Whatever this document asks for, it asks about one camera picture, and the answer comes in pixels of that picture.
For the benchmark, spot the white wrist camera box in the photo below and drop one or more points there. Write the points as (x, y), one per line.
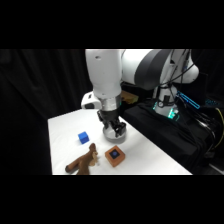
(89, 101)

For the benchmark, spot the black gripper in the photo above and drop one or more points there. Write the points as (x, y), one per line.
(108, 117)

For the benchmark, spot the tan wooden object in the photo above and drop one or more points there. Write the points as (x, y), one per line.
(128, 96)

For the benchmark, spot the wooden block with blue centre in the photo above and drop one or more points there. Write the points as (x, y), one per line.
(114, 156)

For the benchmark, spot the black curtain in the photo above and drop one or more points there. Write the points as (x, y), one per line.
(30, 100)

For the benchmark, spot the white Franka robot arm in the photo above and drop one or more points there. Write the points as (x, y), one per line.
(105, 75)

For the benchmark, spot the brown plush toy animal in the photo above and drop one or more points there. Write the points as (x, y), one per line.
(85, 163)

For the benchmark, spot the blue glowing bar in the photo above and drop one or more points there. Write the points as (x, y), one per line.
(188, 100)

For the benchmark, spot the small blue cube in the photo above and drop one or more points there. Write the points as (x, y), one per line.
(83, 137)

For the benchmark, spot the dark grey round bowl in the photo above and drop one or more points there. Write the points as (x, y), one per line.
(109, 137)

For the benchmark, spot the black cloth-covered robot stand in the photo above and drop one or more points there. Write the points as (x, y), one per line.
(166, 136)

